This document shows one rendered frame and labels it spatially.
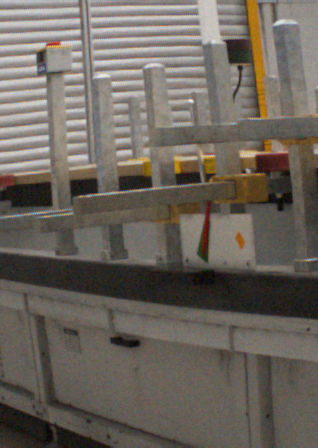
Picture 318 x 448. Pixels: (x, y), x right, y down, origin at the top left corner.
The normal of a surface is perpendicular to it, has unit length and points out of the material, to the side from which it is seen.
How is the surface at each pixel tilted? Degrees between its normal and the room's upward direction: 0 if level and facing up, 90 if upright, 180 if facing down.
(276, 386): 90
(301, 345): 90
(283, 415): 91
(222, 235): 90
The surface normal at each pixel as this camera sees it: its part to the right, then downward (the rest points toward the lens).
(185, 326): -0.87, 0.10
